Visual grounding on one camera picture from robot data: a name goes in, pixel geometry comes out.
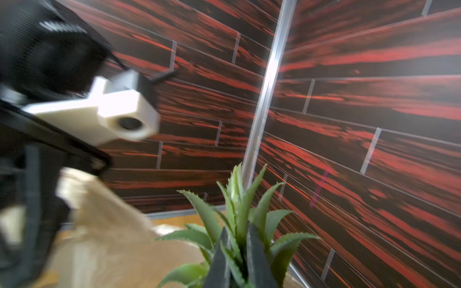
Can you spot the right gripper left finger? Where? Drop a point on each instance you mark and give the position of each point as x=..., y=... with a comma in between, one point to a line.
x=219, y=274

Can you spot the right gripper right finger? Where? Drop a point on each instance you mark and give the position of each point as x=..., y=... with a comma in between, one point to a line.
x=259, y=269

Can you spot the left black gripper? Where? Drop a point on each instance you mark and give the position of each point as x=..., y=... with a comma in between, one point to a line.
x=48, y=52

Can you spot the yellow pineapple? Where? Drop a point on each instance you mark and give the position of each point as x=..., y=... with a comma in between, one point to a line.
x=239, y=213

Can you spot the white plastic bag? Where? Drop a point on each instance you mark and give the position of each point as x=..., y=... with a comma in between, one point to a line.
x=111, y=245

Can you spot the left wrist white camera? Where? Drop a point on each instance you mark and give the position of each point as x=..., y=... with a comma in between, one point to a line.
x=117, y=108

